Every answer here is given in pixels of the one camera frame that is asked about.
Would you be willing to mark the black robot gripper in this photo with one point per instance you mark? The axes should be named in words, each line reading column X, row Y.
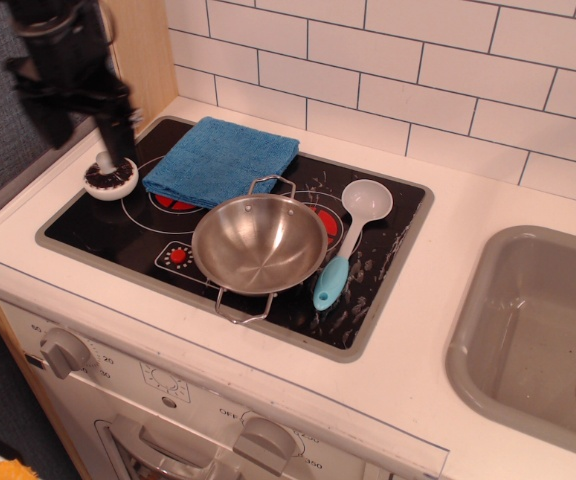
column 66, row 74

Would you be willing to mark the yellow object at corner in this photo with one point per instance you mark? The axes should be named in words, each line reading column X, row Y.
column 15, row 470

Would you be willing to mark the white ladle with blue handle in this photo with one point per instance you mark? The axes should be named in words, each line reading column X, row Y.
column 365, row 201

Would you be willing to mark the stainless steel pot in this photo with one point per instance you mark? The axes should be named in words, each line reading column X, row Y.
column 259, row 244

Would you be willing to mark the grey oven door handle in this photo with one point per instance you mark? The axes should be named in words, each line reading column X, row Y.
column 139, row 453

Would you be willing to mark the red stove button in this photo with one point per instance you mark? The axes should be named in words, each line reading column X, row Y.
column 178, row 256

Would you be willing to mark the grey toy sink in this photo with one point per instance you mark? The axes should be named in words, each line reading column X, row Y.
column 512, row 357

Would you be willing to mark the grey oven knob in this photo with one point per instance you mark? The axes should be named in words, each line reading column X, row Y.
column 265, row 444

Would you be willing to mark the wooden side post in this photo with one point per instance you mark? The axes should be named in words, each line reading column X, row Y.
column 142, row 54

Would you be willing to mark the blue folded cloth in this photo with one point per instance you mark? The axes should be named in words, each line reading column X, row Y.
column 216, row 161

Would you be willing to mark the grey timer knob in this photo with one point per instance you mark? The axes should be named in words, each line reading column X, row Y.
column 64, row 352

